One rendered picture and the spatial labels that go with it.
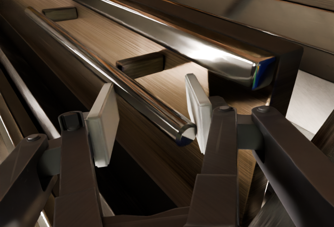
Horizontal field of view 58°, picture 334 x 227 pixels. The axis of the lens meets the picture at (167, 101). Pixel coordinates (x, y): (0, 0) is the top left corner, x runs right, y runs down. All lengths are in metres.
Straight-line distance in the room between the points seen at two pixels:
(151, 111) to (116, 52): 0.17
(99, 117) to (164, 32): 0.09
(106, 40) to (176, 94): 0.13
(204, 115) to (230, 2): 0.23
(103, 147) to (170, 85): 0.12
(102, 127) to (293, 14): 0.23
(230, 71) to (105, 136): 0.08
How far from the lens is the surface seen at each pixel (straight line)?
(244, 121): 0.16
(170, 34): 0.22
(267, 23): 0.33
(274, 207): 0.26
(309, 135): 0.61
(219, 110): 0.15
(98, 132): 0.16
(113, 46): 0.35
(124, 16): 0.27
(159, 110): 0.18
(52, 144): 0.16
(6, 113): 0.52
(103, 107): 0.18
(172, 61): 0.25
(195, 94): 0.18
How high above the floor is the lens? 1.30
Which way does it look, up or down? 1 degrees down
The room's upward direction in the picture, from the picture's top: 144 degrees counter-clockwise
